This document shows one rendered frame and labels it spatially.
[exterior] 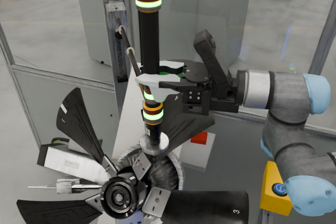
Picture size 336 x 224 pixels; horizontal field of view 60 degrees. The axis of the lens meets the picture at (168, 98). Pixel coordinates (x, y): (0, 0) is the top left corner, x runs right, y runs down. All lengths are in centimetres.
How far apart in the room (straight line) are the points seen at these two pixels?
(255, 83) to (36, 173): 232
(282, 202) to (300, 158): 57
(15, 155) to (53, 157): 176
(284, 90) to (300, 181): 16
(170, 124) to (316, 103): 42
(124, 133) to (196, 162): 43
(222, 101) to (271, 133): 12
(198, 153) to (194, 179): 51
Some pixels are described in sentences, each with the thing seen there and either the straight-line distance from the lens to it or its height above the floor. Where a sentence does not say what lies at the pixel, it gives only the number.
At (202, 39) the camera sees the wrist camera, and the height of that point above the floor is 171.
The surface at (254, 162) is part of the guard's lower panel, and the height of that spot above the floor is 69.
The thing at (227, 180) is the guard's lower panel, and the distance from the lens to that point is 188.
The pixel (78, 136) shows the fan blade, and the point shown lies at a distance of 100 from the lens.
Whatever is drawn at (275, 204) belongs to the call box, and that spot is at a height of 103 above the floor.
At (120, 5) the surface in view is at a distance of 119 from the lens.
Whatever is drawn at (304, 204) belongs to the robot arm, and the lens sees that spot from 55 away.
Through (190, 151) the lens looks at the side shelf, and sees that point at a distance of 147.
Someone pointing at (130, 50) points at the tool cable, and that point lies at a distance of 89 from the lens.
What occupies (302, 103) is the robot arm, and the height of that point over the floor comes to 161.
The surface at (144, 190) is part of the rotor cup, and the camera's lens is 90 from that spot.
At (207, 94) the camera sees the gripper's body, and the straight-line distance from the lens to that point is 56.
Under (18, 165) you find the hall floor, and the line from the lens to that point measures 282.
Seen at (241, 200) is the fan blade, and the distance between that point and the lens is 90.
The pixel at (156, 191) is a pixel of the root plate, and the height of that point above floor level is 118.
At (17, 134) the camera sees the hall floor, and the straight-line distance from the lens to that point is 312.
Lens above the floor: 194
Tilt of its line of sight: 37 degrees down
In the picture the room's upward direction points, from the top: straight up
